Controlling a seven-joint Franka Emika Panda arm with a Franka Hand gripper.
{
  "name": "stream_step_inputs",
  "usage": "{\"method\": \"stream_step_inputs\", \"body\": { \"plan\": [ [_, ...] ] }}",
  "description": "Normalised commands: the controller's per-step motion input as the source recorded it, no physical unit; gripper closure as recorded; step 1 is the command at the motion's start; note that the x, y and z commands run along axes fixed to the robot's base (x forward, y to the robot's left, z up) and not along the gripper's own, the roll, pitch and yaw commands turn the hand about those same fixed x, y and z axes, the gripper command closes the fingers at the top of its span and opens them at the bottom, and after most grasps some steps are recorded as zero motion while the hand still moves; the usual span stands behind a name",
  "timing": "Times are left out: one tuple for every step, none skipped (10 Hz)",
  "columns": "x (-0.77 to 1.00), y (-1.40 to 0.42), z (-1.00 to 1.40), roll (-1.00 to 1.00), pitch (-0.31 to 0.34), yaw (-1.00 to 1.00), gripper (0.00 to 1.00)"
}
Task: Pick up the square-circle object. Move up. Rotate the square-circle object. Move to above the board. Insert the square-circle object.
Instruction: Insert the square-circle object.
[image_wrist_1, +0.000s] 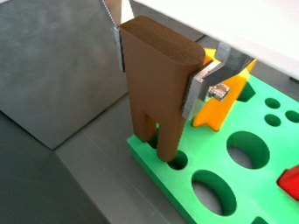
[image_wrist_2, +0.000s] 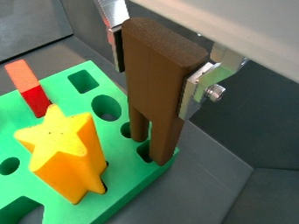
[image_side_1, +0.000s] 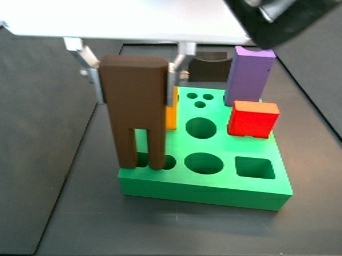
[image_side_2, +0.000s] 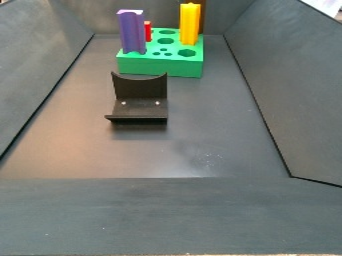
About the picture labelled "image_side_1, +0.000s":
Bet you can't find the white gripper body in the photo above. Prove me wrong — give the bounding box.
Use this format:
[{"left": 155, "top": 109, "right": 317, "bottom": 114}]
[{"left": 0, "top": 0, "right": 252, "bottom": 45}]

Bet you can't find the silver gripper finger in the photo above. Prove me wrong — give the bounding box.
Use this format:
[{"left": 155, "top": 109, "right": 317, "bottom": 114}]
[
  {"left": 166, "top": 42, "right": 197, "bottom": 107},
  {"left": 63, "top": 37, "right": 105, "bottom": 104}
]

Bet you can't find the brown two-legged block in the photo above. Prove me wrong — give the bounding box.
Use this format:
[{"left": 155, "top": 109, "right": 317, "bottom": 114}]
[{"left": 99, "top": 55, "right": 169, "bottom": 170}]

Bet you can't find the red square block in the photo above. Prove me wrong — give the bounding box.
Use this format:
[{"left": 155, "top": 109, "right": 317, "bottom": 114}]
[{"left": 228, "top": 100, "right": 281, "bottom": 139}]

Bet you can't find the green shape sorter board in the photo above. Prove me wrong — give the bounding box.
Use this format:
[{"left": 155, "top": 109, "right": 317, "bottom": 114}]
[{"left": 118, "top": 87, "right": 293, "bottom": 211}]

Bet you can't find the purple tall block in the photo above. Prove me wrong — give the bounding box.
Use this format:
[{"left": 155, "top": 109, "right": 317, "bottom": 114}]
[{"left": 225, "top": 46, "right": 277, "bottom": 106}]

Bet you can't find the yellow star block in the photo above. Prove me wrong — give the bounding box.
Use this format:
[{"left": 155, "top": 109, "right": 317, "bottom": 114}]
[{"left": 166, "top": 87, "right": 179, "bottom": 130}]

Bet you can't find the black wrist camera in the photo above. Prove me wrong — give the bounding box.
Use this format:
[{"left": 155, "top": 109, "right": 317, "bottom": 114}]
[{"left": 224, "top": 0, "right": 342, "bottom": 49}]

